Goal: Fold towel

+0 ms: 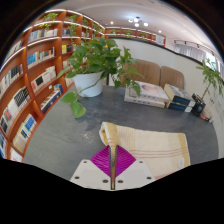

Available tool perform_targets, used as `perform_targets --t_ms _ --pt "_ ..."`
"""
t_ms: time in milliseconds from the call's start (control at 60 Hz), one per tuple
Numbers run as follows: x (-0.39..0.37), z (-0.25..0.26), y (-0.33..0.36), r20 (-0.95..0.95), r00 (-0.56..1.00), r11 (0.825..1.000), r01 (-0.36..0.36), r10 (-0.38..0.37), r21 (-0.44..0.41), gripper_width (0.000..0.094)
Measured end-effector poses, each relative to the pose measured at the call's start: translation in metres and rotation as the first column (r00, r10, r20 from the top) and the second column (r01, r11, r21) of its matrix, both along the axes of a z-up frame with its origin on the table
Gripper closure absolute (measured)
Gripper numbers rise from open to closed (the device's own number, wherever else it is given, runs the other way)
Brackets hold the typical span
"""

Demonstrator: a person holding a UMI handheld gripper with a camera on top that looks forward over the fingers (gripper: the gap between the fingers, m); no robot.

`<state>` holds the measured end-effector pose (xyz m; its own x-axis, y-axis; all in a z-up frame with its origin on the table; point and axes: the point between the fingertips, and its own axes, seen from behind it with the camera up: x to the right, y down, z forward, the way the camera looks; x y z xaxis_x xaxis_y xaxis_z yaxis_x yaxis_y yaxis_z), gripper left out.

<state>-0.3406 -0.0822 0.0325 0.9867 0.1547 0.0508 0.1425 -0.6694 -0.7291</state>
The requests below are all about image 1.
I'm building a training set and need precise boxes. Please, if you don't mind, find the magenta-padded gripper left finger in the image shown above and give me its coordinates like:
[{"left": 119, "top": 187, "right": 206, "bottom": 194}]
[{"left": 69, "top": 145, "right": 113, "bottom": 191}]

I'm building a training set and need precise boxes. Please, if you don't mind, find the yellow striped towel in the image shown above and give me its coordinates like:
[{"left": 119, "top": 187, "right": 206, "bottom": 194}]
[{"left": 98, "top": 121, "right": 192, "bottom": 191}]

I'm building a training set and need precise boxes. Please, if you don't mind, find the white thick book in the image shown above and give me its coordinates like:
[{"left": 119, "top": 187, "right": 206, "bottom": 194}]
[{"left": 123, "top": 91, "right": 167, "bottom": 109}]

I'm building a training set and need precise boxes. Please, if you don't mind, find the white poster on shelf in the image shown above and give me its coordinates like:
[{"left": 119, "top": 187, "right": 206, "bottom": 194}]
[{"left": 154, "top": 34, "right": 166, "bottom": 47}]

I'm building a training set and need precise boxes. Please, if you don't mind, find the tall plant in black pot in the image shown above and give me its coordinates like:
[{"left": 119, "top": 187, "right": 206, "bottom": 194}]
[{"left": 191, "top": 58, "right": 224, "bottom": 118}]

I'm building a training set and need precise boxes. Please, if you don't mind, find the small stack of booklets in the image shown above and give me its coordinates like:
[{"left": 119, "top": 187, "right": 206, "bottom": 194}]
[{"left": 199, "top": 113, "right": 214, "bottom": 124}]

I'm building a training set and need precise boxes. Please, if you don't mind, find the white curtain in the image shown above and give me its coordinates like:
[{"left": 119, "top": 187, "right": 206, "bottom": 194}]
[{"left": 174, "top": 43, "right": 224, "bottom": 73}]

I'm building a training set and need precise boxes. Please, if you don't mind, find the leafy plant in white pot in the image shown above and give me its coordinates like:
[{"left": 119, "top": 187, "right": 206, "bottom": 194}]
[{"left": 56, "top": 37, "right": 145, "bottom": 119}]

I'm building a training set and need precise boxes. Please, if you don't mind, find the black track light rail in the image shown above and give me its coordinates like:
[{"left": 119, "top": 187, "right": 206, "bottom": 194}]
[{"left": 173, "top": 39, "right": 214, "bottom": 54}]

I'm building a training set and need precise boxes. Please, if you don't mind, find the orange bookshelf unit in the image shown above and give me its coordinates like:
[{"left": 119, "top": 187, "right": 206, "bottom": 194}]
[{"left": 0, "top": 9, "right": 167, "bottom": 164}]

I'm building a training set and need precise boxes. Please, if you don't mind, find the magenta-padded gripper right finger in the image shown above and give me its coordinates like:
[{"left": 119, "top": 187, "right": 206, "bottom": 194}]
[{"left": 114, "top": 145, "right": 157, "bottom": 191}]

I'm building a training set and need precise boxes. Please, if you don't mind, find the dark blue book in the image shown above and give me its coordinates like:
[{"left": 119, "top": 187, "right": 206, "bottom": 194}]
[{"left": 165, "top": 100, "right": 194, "bottom": 113}]

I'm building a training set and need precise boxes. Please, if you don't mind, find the tan padded chair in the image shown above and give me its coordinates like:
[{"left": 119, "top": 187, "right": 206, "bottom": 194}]
[
  {"left": 159, "top": 65, "right": 186, "bottom": 90},
  {"left": 128, "top": 59, "right": 162, "bottom": 86}
]

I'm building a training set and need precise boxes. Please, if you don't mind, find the round bulb chandelier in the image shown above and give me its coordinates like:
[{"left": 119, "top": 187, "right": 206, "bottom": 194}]
[{"left": 128, "top": 16, "right": 150, "bottom": 28}]

